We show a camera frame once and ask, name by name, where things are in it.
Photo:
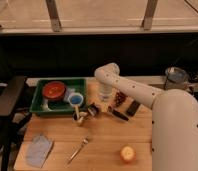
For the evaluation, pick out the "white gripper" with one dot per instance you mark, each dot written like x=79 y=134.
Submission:
x=105 y=92

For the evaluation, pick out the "black dish brush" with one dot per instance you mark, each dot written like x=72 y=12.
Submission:
x=95 y=110

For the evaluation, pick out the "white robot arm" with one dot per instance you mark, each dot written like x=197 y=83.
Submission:
x=174 y=116

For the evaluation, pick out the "bunch of dark grapes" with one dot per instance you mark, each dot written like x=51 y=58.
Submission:
x=119 y=99

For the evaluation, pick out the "blue cup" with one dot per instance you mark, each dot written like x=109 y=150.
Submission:
x=75 y=99

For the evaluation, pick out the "black rectangular block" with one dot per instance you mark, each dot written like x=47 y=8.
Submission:
x=132 y=109

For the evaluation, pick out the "red bowl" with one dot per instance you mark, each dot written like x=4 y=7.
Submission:
x=54 y=90

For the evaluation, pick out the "metal fork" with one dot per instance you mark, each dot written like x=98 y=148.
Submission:
x=78 y=149

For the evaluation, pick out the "white spoon in bin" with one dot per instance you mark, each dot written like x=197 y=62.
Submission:
x=45 y=105

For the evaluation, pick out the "green plastic bin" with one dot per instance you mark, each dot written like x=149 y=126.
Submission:
x=62 y=106

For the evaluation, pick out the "yellow red apple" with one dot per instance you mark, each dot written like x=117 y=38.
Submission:
x=127 y=154

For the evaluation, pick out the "grey blue cloth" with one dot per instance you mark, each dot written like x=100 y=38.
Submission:
x=38 y=151

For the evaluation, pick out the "black office chair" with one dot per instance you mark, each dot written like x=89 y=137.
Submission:
x=8 y=107

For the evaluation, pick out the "wooden handled scoop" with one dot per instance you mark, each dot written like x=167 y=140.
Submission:
x=79 y=116

